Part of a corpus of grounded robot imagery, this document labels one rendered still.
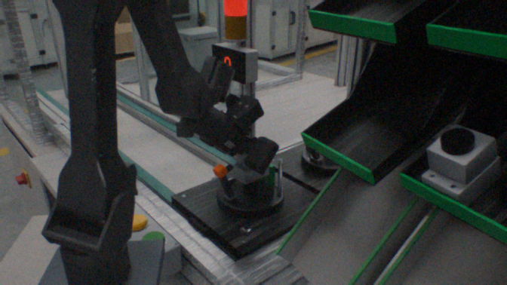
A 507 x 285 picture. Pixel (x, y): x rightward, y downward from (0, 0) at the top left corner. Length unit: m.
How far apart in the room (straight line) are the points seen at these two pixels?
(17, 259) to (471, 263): 0.83
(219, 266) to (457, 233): 0.36
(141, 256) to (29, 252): 0.45
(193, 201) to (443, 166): 0.54
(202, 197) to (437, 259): 0.47
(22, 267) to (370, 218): 0.69
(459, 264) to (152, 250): 0.40
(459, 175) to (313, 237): 0.29
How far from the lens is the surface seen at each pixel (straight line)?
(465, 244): 0.59
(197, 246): 0.75
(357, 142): 0.54
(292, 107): 1.69
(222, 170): 0.75
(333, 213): 0.65
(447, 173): 0.45
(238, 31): 0.92
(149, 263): 0.57
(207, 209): 0.82
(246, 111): 0.72
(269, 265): 0.70
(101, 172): 0.47
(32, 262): 0.97
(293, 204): 0.83
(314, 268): 0.64
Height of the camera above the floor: 1.43
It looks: 26 degrees down
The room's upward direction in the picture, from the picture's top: straight up
